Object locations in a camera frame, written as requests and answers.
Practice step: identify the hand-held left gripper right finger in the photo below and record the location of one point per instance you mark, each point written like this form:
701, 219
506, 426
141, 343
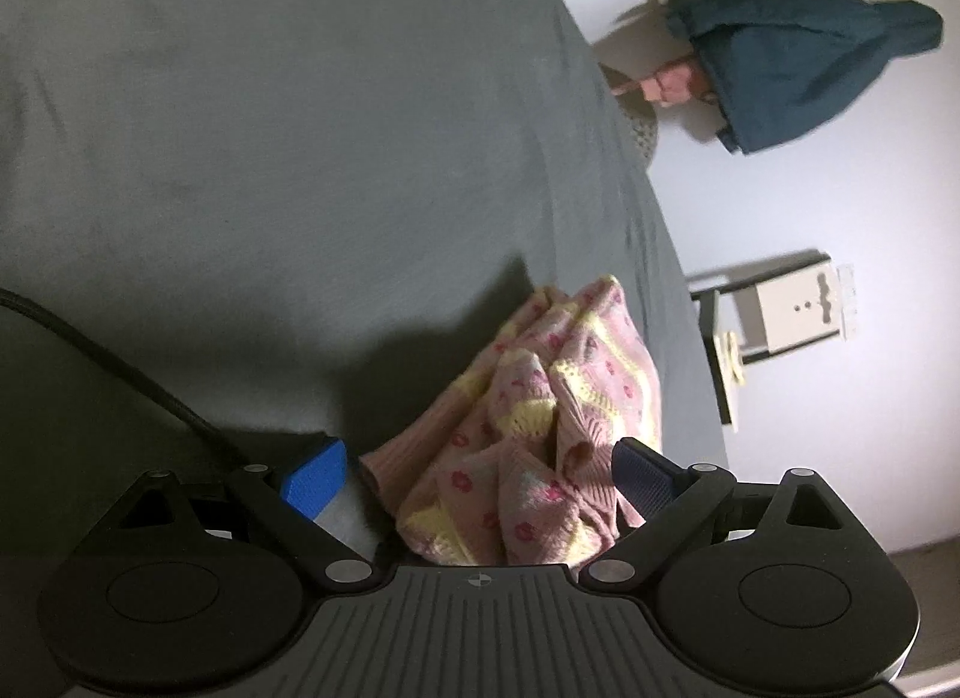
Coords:
641, 477

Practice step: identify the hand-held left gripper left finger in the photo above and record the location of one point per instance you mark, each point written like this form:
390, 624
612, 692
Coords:
315, 477

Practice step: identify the pink yellow knitted sweater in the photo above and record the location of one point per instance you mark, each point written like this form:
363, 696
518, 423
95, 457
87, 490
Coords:
540, 428

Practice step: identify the yellow cloth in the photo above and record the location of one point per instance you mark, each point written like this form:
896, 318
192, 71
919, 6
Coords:
729, 357

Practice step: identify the white black chair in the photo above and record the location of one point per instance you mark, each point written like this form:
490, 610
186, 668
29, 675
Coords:
795, 308

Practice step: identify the clear plastic hanger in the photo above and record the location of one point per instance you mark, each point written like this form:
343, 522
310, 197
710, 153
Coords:
846, 301

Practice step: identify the round grey fan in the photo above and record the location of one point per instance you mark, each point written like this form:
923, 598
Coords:
641, 132

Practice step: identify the pink cloth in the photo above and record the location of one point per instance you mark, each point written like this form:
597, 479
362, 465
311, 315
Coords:
671, 83

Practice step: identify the dark teal jacket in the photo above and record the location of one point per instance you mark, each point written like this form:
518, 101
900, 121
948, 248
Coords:
795, 68

